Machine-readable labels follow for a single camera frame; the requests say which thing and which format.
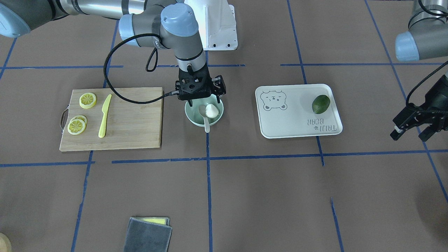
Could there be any yellow plastic knife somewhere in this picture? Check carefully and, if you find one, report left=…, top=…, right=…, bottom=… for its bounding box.
left=98, top=94, right=112, bottom=138

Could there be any lemon slice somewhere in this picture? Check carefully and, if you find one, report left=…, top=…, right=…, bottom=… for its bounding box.
left=70, top=115, right=88, bottom=124
left=79, top=92, right=97, bottom=110
left=67, top=119, right=86, bottom=135

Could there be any metal cutting board handle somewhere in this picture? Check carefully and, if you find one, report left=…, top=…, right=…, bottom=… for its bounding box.
left=59, top=106, right=69, bottom=131

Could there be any lemon slice upper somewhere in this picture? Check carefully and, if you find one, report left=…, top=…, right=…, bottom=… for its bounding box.
left=79, top=92, right=97, bottom=110

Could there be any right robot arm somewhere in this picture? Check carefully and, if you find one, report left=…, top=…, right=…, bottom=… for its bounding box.
left=0, top=0, right=226, bottom=106

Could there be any white bear tray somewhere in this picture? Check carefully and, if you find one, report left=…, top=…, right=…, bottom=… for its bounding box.
left=255, top=83, right=343, bottom=139

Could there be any yellow sponge cloth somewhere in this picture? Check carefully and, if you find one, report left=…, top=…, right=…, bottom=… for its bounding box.
left=139, top=217, right=170, bottom=225

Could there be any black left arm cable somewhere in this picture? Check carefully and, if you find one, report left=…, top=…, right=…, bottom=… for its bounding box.
left=405, top=60, right=448, bottom=107

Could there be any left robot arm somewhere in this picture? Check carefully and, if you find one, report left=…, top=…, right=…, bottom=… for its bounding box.
left=390, top=0, right=448, bottom=142

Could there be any white spoon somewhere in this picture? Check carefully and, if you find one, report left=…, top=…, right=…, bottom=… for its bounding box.
left=198, top=105, right=211, bottom=133

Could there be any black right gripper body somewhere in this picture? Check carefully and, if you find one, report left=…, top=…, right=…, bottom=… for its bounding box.
left=175, top=65, right=226, bottom=102

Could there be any mint green bowl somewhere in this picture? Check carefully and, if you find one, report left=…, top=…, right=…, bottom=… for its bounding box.
left=184, top=95, right=224, bottom=127

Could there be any lemon slice behind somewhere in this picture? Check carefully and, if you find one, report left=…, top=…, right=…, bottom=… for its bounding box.
left=70, top=115, right=88, bottom=124

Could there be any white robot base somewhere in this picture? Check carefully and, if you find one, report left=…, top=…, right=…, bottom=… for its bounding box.
left=184, top=0, right=238, bottom=51

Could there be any green avocado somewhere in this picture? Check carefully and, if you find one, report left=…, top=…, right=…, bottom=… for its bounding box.
left=311, top=94, right=331, bottom=114

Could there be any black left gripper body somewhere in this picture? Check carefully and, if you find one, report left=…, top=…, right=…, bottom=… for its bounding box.
left=393, top=75, right=448, bottom=137

